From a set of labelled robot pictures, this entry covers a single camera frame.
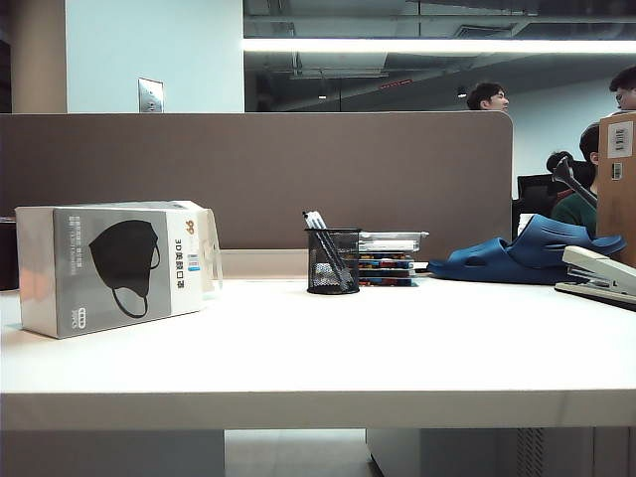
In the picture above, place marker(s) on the white mask box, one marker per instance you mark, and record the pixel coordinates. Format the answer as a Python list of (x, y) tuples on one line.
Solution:
[(109, 268)]

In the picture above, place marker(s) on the brown cardboard box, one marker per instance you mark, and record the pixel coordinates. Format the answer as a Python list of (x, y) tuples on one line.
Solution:
[(618, 208)]

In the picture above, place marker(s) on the black mesh pen holder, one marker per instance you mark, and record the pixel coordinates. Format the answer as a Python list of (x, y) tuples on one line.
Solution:
[(322, 222), (333, 263)]

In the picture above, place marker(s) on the black pen with white cap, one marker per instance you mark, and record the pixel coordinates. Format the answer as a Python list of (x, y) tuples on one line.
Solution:
[(313, 222)]

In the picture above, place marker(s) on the white eraser in holder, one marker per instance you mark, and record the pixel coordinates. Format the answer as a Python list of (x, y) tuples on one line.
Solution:
[(325, 273)]

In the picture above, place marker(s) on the brown desk partition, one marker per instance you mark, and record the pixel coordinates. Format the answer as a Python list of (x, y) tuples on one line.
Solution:
[(323, 174)]

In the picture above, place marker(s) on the colourful book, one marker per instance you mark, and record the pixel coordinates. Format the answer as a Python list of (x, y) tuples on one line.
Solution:
[(387, 269), (387, 257), (387, 281)]

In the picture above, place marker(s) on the clear plastic case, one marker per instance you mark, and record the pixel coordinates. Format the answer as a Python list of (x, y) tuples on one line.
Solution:
[(392, 241)]

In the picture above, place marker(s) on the blue foam slipper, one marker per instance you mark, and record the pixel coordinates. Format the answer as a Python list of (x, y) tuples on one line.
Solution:
[(526, 254)]

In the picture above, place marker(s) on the long ceiling light strip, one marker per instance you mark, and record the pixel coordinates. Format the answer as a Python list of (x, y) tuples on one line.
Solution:
[(422, 45)]

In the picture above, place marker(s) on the black office chair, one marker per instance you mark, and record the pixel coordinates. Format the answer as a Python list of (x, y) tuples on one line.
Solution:
[(534, 195)]

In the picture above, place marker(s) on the black-haired standing person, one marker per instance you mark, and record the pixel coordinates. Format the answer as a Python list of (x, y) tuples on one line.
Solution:
[(487, 97)]

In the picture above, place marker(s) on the black-haired seated person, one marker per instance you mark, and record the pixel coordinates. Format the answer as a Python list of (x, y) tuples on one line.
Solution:
[(559, 161)]

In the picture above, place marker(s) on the person in green sweater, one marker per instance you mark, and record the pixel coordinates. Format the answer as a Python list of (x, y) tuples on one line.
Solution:
[(576, 213)]

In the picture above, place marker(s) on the grey white stapler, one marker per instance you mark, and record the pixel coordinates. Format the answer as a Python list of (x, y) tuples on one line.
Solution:
[(596, 274)]

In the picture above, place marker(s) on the beige desk side panel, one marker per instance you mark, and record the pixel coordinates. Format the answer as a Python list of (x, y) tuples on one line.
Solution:
[(109, 452)]

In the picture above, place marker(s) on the dark cup with foil lid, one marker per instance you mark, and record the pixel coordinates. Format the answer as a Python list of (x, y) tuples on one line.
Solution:
[(7, 253)]

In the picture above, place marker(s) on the person with glasses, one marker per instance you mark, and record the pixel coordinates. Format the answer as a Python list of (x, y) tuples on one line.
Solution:
[(627, 89)]

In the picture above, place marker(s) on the metal wall switch plate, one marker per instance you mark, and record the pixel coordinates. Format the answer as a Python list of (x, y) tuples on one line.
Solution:
[(150, 95)]

